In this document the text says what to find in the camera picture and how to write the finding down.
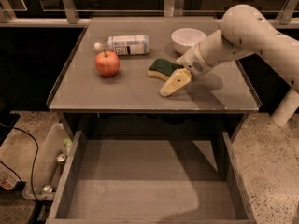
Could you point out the green capped bottle in bin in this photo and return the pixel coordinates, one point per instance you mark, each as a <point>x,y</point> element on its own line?
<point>68,146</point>

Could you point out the white ceramic bowl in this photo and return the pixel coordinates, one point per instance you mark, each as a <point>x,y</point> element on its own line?
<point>184,38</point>

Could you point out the red apple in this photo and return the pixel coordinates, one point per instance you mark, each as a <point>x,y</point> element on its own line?
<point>107,63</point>

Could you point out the grey cabinet with top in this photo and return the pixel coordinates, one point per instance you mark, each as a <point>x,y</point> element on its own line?
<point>80,88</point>

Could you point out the clear plastic water bottle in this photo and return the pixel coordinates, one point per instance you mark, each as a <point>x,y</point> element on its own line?
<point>125,45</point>

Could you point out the silver can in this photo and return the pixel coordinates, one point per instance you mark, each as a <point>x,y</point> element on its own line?
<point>61,159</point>
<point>47,189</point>

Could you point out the small packet on floor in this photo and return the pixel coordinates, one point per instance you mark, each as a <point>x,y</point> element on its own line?
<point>7,182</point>

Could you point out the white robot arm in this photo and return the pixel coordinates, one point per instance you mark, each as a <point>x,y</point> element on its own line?
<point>243,31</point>

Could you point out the white angled support pole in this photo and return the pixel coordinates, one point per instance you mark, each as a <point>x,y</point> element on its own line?
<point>286,108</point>

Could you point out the silver can lower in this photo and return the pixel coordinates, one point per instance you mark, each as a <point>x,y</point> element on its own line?
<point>47,189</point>

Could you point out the grey open top drawer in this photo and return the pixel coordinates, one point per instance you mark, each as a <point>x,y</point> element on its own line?
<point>127,181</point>

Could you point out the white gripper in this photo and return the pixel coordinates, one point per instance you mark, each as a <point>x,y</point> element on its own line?
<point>192,62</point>

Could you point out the metal railing frame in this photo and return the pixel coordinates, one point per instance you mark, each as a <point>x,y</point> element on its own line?
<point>281,10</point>

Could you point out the clear plastic storage bin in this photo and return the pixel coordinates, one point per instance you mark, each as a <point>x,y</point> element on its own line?
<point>47,171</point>

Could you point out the silver can upper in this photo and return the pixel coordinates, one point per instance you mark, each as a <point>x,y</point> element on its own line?
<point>61,159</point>

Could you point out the green and yellow sponge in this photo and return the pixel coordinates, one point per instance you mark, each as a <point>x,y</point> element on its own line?
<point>163,69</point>

